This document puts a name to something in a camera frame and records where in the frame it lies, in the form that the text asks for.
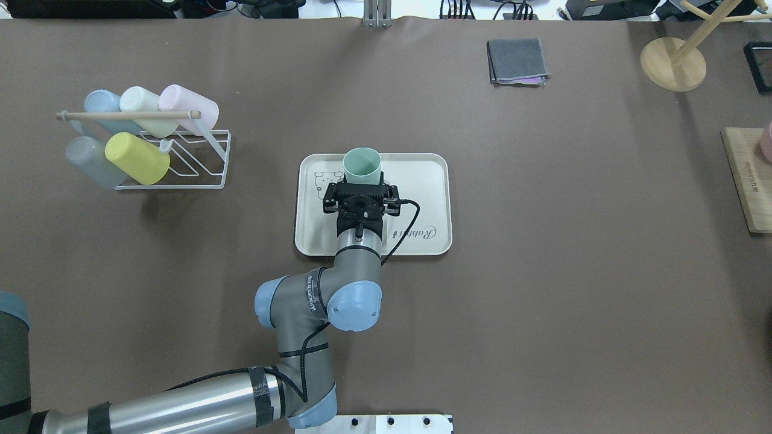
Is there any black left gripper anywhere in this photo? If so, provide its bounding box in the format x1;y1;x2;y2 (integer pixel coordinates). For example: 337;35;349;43
322;180;400;238

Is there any green cup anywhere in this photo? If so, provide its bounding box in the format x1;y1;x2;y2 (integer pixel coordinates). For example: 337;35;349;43
343;146;382;185

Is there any white rabbit tray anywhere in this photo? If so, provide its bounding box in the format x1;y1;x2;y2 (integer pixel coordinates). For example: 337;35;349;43
294;153;453;257

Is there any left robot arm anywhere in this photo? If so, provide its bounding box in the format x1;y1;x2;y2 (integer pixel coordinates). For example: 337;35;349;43
2;180;382;433

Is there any pink cup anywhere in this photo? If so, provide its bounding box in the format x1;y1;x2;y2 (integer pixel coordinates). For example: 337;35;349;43
158;83;220;131

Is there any yellow cup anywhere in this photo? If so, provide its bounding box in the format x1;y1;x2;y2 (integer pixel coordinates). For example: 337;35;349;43
104;132;171;185

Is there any cream white cup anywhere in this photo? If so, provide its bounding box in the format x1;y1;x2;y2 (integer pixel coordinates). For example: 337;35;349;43
119;86;179;138

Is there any grey cup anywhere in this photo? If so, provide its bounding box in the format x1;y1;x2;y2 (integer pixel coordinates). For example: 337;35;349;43
65;136;129;189

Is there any light blue cup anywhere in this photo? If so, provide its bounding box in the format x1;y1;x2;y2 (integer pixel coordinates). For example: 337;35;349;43
83;90;142;135

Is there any black glass rack tray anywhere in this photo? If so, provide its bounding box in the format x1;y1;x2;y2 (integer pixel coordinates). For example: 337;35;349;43
742;41;771;93

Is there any grey folded cloth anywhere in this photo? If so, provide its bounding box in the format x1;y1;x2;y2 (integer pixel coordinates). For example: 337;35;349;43
486;38;550;86

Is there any wooden mug tree stand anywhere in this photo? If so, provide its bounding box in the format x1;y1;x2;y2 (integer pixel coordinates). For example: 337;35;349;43
639;1;771;92

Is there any bamboo cutting board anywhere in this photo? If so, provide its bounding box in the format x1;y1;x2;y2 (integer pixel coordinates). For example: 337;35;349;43
721;127;771;234

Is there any pink bowl with ice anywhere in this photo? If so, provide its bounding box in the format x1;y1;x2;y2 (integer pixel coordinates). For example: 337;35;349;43
760;122;772;163

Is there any white wire cup rack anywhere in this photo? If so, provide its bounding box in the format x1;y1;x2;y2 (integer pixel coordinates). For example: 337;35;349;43
55;110;232;190

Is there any aluminium frame post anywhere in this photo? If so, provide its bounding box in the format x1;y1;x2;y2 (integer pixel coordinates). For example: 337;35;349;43
363;0;393;28

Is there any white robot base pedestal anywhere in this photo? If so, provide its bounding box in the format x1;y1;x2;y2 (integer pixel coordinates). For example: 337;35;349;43
295;413;454;433

